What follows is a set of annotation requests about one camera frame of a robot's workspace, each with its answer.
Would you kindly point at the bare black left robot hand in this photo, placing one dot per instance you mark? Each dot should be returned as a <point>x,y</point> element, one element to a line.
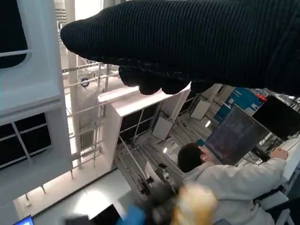
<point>154,208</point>

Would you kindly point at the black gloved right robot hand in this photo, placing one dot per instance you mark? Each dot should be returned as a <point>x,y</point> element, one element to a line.
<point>187,42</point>

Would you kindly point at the toy toast slice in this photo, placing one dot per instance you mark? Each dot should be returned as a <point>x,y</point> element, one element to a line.
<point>197,204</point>

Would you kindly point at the small black screen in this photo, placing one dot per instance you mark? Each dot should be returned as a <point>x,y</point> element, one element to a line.
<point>105,215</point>

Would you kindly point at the white square ceiling panel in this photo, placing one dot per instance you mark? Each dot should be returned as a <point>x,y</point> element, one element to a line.
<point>162,127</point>
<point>200,109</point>

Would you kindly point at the person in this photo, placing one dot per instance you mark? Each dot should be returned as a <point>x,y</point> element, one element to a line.
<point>229,182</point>

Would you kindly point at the blue poster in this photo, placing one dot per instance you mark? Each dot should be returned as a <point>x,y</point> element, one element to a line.
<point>243,100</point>

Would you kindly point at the monitor with dark grey screen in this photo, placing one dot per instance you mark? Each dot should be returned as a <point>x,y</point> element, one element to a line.
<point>234,136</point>

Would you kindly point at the black monitor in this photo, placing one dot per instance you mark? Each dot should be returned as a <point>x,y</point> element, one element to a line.
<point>279,117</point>

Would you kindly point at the grey office chair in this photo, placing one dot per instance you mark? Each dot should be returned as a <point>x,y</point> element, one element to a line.
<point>274,201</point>

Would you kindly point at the small blue laptop screen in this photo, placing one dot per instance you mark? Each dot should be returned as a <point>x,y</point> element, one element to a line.
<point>23,221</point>

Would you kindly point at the white desk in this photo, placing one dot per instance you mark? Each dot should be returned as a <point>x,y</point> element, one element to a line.
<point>293,159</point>

